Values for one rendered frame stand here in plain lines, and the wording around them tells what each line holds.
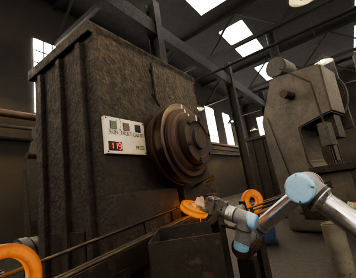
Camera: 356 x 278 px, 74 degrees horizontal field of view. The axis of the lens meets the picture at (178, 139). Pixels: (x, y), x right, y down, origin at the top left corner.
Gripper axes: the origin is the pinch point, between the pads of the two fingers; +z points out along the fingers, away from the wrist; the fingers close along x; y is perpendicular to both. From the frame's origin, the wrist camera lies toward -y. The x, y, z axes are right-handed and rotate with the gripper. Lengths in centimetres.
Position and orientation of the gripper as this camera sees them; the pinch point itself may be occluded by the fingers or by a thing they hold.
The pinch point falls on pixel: (193, 204)
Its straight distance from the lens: 137.0
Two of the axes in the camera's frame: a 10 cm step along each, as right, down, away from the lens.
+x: -5.9, -0.7, -8.0
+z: -7.9, -1.4, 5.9
